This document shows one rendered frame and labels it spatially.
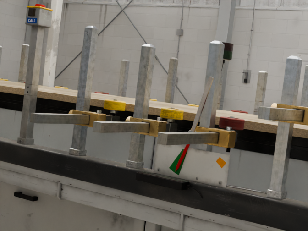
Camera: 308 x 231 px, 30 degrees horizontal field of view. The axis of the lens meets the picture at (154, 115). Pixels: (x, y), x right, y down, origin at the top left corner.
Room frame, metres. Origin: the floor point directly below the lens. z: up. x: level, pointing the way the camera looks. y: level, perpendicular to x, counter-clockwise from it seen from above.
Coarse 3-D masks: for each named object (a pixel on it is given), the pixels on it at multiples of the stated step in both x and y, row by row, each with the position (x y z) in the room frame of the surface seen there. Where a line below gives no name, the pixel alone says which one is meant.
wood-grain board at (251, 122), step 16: (0, 80) 3.46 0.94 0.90; (48, 96) 2.37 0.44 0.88; (64, 96) 2.33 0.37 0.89; (96, 96) 2.57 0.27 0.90; (112, 96) 2.88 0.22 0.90; (192, 112) 2.05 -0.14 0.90; (224, 112) 2.46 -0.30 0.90; (256, 128) 1.88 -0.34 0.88; (272, 128) 1.85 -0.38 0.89; (304, 128) 1.83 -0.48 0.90
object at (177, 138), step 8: (160, 136) 1.49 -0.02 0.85; (168, 136) 1.48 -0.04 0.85; (176, 136) 1.52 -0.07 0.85; (184, 136) 1.55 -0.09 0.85; (192, 136) 1.59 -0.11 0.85; (200, 136) 1.63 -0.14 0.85; (208, 136) 1.67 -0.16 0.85; (216, 136) 1.72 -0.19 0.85; (168, 144) 1.49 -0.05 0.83; (176, 144) 1.52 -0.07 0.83
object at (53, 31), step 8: (56, 0) 3.41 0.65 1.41; (56, 8) 3.41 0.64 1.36; (56, 16) 3.42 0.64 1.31; (56, 24) 3.42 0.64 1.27; (48, 32) 3.43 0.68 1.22; (56, 32) 3.43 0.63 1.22; (48, 40) 3.43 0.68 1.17; (56, 40) 3.43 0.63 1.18; (48, 48) 3.43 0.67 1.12; (56, 48) 3.44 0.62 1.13; (48, 56) 3.42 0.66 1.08; (56, 56) 3.45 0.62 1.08; (48, 64) 3.42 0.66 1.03; (48, 72) 3.41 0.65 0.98; (48, 80) 3.41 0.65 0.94
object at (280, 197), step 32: (0, 160) 2.20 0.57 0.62; (32, 160) 2.11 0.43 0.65; (64, 160) 2.03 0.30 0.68; (96, 160) 1.96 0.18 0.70; (128, 160) 1.90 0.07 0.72; (160, 192) 1.81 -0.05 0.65; (192, 192) 1.75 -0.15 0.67; (224, 192) 1.69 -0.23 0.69; (256, 192) 1.69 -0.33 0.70; (288, 224) 1.58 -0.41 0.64
